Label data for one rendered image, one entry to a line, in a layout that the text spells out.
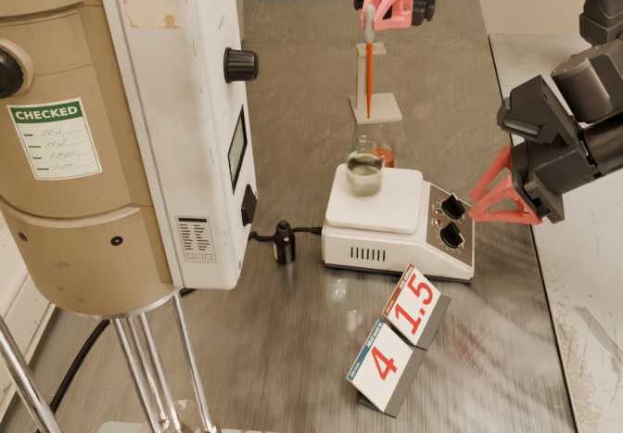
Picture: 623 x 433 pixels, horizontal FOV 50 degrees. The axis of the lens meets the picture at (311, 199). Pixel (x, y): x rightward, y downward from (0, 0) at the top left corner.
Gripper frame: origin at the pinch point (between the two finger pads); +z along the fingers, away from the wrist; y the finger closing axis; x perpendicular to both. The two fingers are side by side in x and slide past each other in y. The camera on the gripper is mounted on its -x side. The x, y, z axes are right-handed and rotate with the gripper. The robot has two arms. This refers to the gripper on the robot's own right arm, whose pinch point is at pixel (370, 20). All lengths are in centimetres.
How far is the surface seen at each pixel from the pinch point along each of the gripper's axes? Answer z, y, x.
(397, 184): 0.3, 4.2, 23.3
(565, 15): -150, 13, 70
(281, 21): -52, -39, 32
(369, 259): 9.6, 3.6, 28.8
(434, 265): 7.7, 11.8, 28.8
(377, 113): -25.6, -7.8, 31.6
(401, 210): 4.9, 6.3, 23.2
